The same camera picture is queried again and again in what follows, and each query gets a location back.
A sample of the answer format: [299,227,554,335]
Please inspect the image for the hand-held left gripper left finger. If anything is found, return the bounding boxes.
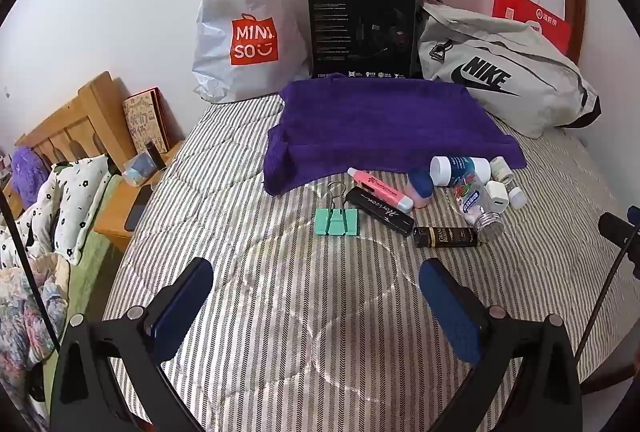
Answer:
[50,257,216,432]

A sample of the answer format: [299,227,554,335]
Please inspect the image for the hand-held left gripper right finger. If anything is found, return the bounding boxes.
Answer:
[419,258,583,432]

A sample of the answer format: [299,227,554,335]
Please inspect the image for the clear bottle silver cap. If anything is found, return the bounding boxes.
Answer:
[452,179,505,243]

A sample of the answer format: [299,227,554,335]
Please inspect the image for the black rectangular case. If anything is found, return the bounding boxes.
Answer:
[346,186,416,235]

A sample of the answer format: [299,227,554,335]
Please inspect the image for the white charger plug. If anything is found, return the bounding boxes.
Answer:
[482,181,510,214]

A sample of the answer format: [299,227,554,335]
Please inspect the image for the small white green-label bottle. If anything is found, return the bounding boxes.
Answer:
[490,157,516,185]

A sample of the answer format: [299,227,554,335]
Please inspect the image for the blue egg-shaped case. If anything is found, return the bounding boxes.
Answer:
[409,168,434,207]

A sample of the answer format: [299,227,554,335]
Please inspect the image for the pink tube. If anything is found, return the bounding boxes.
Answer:
[347,167,415,213]

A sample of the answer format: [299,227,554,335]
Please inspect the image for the teal binder clip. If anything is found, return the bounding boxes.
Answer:
[315,181,359,237]

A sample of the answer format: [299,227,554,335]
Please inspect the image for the brown gold tube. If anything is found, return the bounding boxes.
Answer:
[413,226,480,250]

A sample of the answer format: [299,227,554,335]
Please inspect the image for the black phone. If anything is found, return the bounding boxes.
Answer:
[124,186,153,233]

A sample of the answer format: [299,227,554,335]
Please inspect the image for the wooden nightstand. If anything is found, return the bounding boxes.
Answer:
[94,139,186,253]

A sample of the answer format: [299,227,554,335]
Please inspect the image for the striped quilt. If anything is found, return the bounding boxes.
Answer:
[102,92,636,432]

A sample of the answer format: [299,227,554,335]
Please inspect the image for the blue jar white lid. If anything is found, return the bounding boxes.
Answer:
[430,155,492,187]

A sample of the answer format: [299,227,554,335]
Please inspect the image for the clear plastic box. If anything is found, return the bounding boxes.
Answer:
[121,147,166,187]

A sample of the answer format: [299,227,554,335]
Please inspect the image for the pastel floral blanket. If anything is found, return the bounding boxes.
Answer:
[0,254,68,393]

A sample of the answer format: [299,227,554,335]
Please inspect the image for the white floral pillow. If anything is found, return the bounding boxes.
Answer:
[0,154,113,267]

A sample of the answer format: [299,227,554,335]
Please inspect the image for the brown patterned notebook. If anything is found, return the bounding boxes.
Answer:
[122,88,173,157]

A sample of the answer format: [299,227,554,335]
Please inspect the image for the grey sling bag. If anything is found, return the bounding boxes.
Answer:
[416,0,601,140]

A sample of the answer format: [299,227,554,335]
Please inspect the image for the purple towel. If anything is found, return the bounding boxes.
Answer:
[263,72,527,197]

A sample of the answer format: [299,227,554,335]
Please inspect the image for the purple fluffy cushion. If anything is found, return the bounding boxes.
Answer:
[11,147,50,207]

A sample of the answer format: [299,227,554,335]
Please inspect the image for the wooden headboard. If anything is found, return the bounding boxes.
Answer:
[15,70,133,167]

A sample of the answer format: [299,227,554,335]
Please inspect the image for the white plastic shopping bag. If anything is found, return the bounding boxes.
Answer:
[192,0,311,105]

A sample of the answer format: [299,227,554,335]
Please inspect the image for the black headset box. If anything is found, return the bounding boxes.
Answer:
[306,0,418,81]

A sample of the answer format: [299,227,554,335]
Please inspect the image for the thin black cable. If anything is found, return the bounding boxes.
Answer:
[574,239,628,360]

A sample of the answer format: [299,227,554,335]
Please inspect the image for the brown wooden bed frame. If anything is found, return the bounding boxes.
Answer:
[580,337,640,395]

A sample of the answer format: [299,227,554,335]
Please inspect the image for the red paper bag white handle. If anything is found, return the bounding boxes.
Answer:
[491,0,572,55]

